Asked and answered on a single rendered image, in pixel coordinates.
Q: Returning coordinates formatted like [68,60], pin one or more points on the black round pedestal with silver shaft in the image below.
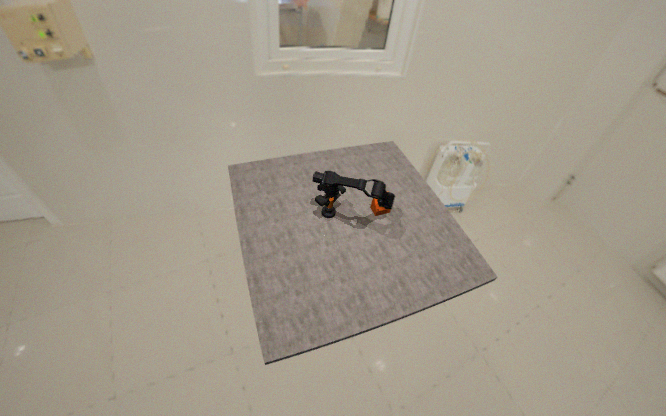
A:
[328,212]

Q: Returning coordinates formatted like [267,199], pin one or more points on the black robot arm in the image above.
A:
[331,180]

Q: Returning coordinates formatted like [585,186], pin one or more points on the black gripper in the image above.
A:
[324,200]

